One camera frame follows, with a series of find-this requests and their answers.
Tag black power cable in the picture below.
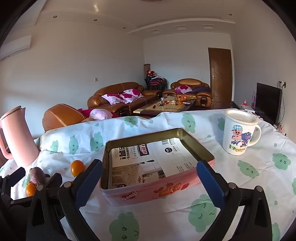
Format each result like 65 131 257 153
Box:
277 88 285 126

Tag white cartoon mug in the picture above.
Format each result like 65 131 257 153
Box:
222 109 262 156

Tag long brown leather sofa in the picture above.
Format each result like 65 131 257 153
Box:
87 82 162 116

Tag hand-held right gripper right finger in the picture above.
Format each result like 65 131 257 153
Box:
196 160 273 241

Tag white green printed tablecloth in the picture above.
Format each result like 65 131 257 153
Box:
0 109 296 241

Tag stacked black chairs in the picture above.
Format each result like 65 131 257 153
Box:
144 77 167 91

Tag printed paper liner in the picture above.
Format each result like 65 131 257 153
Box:
111 138 200 189

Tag brown wooden door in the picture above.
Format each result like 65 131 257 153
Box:
208 47 233 104

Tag dark purple blanket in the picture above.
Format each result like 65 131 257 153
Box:
191 86 211 94

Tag pink tin box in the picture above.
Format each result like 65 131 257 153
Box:
100 127 215 207

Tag dark wooden coffee table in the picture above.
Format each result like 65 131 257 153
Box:
133 95 197 117

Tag brown leather armchair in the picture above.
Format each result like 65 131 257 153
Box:
162 78 213 108
42 103 121 131

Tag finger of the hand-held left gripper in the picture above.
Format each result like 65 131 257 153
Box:
0 166 26 189
45 172 63 190

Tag dark television cabinet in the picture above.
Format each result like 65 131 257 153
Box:
210 101 255 112

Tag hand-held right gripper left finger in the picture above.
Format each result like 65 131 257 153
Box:
26 159 104 241

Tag pale pink pillow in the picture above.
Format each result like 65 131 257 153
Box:
89 108 114 120

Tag white magenta flowered pillow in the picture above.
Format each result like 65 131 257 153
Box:
101 93 125 105
174 85 192 94
119 88 144 104

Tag black television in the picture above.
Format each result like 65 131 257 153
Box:
255 82 283 125

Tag purple sweet potato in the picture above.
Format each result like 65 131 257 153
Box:
29 167 46 186

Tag white air conditioner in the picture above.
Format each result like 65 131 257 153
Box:
0 35 32 61

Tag pink kettle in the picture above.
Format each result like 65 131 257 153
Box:
0 105 40 168

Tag small orange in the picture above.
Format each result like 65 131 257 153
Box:
26 183 37 196
70 160 85 176

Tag pile of oranges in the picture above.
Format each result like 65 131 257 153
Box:
174 95 194 103

